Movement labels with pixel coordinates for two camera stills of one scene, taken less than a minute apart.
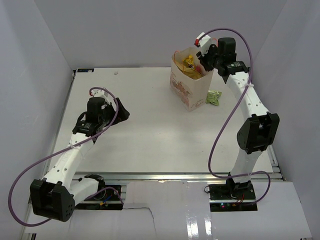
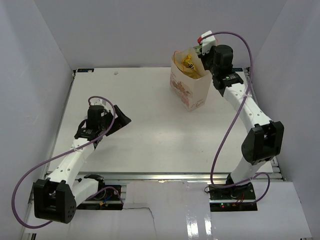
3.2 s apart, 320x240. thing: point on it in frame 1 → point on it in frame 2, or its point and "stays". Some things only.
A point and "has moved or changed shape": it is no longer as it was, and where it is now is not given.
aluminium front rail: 173,177 stays
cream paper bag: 192,93 stays
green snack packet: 212,97 has moved or changed shape
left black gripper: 122,114 → 120,122
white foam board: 179,210 stays
